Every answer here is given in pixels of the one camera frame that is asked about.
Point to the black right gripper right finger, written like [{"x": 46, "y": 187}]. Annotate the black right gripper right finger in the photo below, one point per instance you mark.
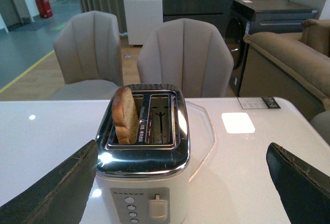
[{"x": 303, "y": 189}]

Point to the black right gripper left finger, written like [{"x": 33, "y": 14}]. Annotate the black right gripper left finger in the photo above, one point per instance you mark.
[{"x": 60, "y": 196}]

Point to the toasted bread slice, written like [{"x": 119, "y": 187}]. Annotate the toasted bread slice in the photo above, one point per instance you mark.
[{"x": 124, "y": 116}]

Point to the beige chair at right edge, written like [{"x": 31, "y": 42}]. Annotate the beige chair at right edge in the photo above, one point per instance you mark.
[{"x": 321, "y": 123}]

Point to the white chrome two-slot toaster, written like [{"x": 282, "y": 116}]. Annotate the white chrome two-slot toaster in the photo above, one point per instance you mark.
[{"x": 129, "y": 175}]

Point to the table label sticker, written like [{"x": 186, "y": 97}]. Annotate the table label sticker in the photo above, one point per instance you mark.
[{"x": 258, "y": 103}]

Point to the beige toaster lever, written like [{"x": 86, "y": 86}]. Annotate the beige toaster lever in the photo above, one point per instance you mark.
[{"x": 158, "y": 209}]

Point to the tan sofa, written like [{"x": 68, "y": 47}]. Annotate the tan sofa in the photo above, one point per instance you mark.
[{"x": 293, "y": 66}]

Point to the beige chair left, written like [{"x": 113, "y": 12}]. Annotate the beige chair left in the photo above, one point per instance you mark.
[{"x": 88, "y": 50}]

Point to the beige chair centre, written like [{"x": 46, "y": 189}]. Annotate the beige chair centre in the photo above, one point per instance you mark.
[{"x": 189, "y": 54}]

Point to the black washing machine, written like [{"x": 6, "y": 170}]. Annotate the black washing machine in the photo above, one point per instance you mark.
[{"x": 250, "y": 16}]

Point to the red fire cabinet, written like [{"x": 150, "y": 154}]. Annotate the red fire cabinet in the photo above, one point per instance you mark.
[{"x": 44, "y": 8}]

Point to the white refrigerator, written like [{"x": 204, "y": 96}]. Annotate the white refrigerator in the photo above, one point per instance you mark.
[{"x": 141, "y": 17}]

